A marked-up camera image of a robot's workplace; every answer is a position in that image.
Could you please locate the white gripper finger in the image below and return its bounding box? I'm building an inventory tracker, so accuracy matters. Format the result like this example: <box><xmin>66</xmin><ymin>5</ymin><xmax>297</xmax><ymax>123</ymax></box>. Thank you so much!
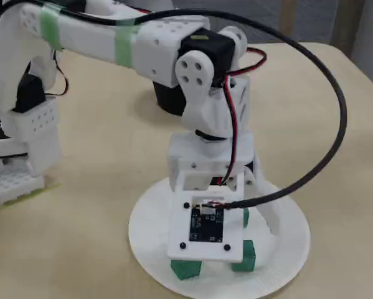
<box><xmin>244</xmin><ymin>153</ymin><xmax>283</xmax><ymax>237</ymax></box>

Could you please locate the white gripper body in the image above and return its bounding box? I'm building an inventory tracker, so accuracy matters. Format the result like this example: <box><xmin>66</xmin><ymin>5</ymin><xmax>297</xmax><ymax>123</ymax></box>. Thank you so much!
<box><xmin>167</xmin><ymin>132</ymin><xmax>256</xmax><ymax>171</ymax></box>

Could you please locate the black pot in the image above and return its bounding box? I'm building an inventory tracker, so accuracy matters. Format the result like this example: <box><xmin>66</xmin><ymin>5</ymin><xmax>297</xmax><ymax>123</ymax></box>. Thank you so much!
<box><xmin>153</xmin><ymin>80</ymin><xmax>187</xmax><ymax>116</ymax></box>

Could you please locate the white round plate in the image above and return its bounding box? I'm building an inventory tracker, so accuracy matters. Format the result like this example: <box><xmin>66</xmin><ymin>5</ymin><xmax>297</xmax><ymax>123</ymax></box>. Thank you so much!
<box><xmin>128</xmin><ymin>176</ymin><xmax>311</xmax><ymax>297</ymax></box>

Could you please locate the green tape band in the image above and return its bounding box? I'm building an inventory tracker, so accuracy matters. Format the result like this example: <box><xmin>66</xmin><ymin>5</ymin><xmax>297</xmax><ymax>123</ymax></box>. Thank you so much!
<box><xmin>113</xmin><ymin>21</ymin><xmax>142</xmax><ymax>68</ymax></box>
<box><xmin>39</xmin><ymin>4</ymin><xmax>64</xmax><ymax>51</ymax></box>

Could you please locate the yellow green base mat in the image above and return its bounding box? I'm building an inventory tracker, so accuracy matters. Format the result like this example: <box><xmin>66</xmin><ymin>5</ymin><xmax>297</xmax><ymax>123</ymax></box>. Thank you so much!
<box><xmin>0</xmin><ymin>182</ymin><xmax>62</xmax><ymax>214</ymax></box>

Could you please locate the red black servo wire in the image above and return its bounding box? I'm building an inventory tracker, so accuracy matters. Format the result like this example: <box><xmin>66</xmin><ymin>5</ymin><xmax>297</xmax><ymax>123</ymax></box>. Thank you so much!
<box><xmin>45</xmin><ymin>46</ymin><xmax>70</xmax><ymax>97</ymax></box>
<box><xmin>220</xmin><ymin>46</ymin><xmax>268</xmax><ymax>187</ymax></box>

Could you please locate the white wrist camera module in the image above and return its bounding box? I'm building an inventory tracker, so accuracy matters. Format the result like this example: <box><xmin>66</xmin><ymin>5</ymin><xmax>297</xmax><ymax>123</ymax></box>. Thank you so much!
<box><xmin>166</xmin><ymin>169</ymin><xmax>245</xmax><ymax>262</ymax></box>

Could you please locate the wooden partition post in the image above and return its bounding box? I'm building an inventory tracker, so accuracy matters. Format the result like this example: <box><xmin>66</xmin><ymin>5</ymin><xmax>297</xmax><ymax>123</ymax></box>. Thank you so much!
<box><xmin>278</xmin><ymin>0</ymin><xmax>299</xmax><ymax>43</ymax></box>
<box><xmin>329</xmin><ymin>0</ymin><xmax>366</xmax><ymax>60</ymax></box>

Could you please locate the white perforated base plate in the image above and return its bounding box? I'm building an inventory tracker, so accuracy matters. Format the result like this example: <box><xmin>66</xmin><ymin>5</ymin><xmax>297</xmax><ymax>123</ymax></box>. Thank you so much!
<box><xmin>0</xmin><ymin>168</ymin><xmax>47</xmax><ymax>206</ymax></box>

